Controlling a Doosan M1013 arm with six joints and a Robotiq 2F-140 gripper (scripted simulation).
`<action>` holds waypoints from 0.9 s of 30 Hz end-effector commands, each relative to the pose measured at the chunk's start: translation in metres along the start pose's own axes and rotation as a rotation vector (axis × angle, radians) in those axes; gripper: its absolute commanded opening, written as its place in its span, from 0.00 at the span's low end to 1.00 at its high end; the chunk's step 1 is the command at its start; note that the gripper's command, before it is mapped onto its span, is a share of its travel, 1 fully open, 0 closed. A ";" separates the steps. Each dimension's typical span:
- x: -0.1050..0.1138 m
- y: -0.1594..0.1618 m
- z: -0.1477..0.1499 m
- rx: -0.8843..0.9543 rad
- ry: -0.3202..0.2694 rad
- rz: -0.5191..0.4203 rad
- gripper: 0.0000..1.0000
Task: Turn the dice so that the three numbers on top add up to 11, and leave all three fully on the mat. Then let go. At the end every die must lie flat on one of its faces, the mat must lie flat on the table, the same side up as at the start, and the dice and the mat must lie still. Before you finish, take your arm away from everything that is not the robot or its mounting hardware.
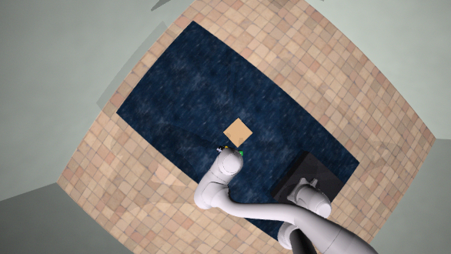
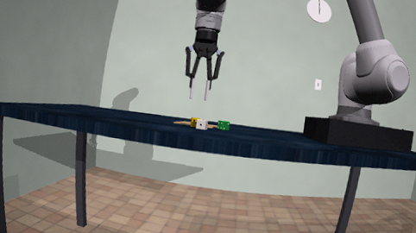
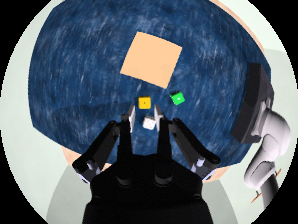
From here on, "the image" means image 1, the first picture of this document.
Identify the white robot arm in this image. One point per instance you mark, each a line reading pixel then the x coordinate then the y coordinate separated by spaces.
pixel 304 223

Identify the peach square mat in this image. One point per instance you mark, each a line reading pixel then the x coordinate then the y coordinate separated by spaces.
pixel 237 132

